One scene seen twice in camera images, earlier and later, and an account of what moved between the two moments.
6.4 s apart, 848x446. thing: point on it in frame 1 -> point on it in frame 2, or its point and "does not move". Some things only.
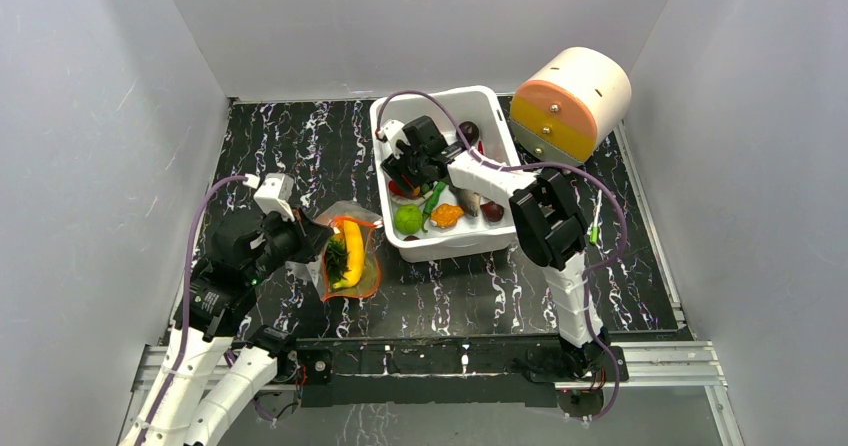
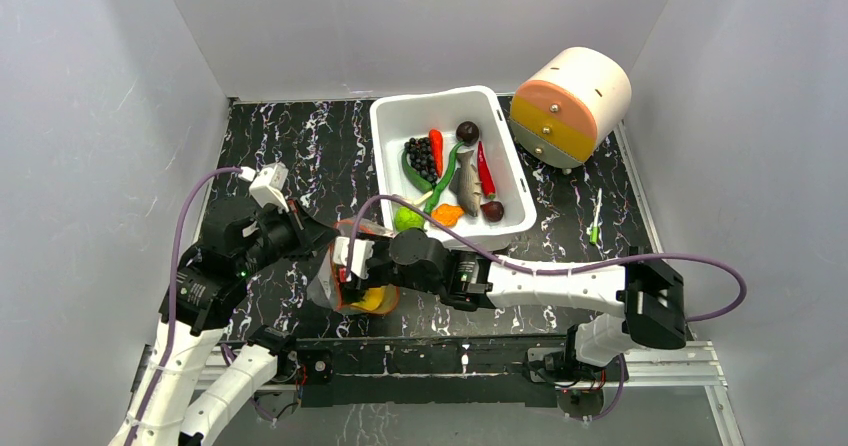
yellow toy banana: x=354 y=255 -> x=371 y=301
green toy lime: x=408 y=219 does not move
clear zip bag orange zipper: x=346 y=266 -> x=325 y=287
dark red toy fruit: x=492 y=212 does not move
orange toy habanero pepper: x=445 y=215 does not move
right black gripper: x=403 y=162 -> x=370 y=270
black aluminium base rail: x=451 y=373 does not move
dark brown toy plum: x=469 y=131 does not move
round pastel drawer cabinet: x=577 y=100 does not move
